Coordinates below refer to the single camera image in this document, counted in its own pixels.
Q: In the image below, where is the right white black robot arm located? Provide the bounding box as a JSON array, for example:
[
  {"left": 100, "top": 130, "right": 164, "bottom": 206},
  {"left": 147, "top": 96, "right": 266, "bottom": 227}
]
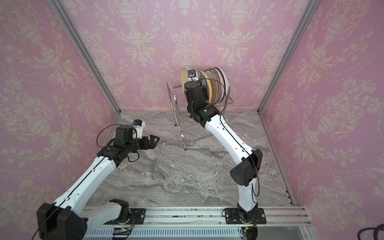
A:
[{"left": 184, "top": 81, "right": 263, "bottom": 223}]

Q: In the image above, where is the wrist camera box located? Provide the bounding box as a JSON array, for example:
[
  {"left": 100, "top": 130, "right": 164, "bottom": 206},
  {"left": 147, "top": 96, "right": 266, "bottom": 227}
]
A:
[
  {"left": 133, "top": 120, "right": 146, "bottom": 139},
  {"left": 187, "top": 70, "right": 199, "bottom": 81}
]

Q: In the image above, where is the aluminium front rail frame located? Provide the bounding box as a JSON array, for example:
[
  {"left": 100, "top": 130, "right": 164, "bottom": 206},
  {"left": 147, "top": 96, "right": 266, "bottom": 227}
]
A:
[{"left": 82, "top": 206, "right": 316, "bottom": 240}]

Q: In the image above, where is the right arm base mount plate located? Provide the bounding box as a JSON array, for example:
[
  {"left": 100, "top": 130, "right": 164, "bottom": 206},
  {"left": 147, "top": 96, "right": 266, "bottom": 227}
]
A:
[{"left": 224, "top": 208, "right": 267, "bottom": 225}]

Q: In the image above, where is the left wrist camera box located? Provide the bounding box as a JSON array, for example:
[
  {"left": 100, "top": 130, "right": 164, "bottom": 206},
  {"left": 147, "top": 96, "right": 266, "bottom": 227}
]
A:
[{"left": 133, "top": 120, "right": 146, "bottom": 139}]

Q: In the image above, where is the aluminium corner post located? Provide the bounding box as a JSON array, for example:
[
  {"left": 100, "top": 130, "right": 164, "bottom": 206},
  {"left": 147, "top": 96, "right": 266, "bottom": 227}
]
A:
[
  {"left": 258, "top": 0, "right": 321, "bottom": 115},
  {"left": 49, "top": 0, "right": 121, "bottom": 115}
]

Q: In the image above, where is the petal pattern plate orange rim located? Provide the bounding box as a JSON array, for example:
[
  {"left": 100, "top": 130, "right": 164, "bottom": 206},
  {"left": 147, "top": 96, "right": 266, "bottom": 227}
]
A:
[{"left": 214, "top": 67, "right": 231, "bottom": 97}]

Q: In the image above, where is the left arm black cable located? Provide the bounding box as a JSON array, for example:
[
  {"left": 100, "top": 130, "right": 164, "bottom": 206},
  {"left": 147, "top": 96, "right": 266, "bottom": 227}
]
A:
[{"left": 95, "top": 124, "right": 141, "bottom": 163}]

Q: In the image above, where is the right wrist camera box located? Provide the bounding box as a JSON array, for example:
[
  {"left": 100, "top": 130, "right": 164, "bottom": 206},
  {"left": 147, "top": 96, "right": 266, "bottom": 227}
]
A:
[{"left": 187, "top": 70, "right": 199, "bottom": 81}]

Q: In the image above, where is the left aluminium corner post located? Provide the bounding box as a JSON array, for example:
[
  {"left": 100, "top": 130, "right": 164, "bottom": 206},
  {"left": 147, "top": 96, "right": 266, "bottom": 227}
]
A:
[{"left": 49, "top": 0, "right": 121, "bottom": 115}]

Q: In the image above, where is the right aluminium corner post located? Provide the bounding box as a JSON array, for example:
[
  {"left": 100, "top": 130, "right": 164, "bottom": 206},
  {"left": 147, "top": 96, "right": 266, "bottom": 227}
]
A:
[{"left": 258, "top": 0, "right": 321, "bottom": 115}]

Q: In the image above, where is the black object bottom right corner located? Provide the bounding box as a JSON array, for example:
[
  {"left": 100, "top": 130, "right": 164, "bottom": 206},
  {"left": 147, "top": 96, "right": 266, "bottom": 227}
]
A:
[{"left": 357, "top": 224, "right": 384, "bottom": 240}]

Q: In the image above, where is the chrome wire dish rack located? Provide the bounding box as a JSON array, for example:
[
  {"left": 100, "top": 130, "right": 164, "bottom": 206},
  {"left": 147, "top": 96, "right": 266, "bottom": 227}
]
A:
[{"left": 166, "top": 80, "right": 234, "bottom": 151}]

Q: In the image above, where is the sunburst pattern plate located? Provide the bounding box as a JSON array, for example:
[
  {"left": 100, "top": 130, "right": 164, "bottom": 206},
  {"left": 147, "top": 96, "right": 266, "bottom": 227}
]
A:
[
  {"left": 211, "top": 67, "right": 225, "bottom": 104},
  {"left": 205, "top": 69, "right": 221, "bottom": 104}
]

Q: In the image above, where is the yellow plate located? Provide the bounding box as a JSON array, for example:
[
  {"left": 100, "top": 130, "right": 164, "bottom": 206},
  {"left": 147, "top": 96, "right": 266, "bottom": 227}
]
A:
[{"left": 200, "top": 71, "right": 213, "bottom": 104}]

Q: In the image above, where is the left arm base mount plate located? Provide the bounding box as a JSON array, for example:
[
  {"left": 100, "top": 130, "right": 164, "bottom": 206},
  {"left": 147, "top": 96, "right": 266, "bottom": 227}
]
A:
[{"left": 105, "top": 208, "right": 147, "bottom": 226}]

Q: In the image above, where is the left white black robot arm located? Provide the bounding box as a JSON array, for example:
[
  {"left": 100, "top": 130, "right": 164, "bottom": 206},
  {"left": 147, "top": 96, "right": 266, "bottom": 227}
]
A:
[{"left": 33, "top": 120, "right": 160, "bottom": 240}]

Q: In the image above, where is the cream plate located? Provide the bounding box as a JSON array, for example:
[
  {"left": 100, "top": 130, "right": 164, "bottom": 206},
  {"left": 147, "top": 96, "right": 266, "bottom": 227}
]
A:
[{"left": 181, "top": 68, "right": 192, "bottom": 92}]

